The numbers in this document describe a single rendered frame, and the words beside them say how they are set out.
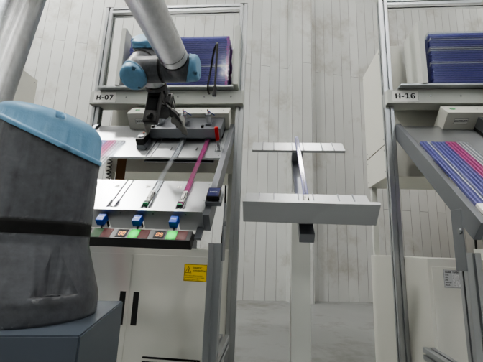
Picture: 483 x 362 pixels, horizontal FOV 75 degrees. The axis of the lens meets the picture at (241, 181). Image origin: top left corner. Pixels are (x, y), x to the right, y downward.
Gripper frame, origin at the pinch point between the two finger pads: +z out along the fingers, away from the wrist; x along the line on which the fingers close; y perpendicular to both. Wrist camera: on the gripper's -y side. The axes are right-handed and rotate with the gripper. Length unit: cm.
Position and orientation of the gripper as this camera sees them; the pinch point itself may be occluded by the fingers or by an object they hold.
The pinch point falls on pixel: (167, 136)
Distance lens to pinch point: 121.9
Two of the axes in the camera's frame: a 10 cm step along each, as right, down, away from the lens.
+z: 0.5, 7.1, 7.0
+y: 0.8, -7.1, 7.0
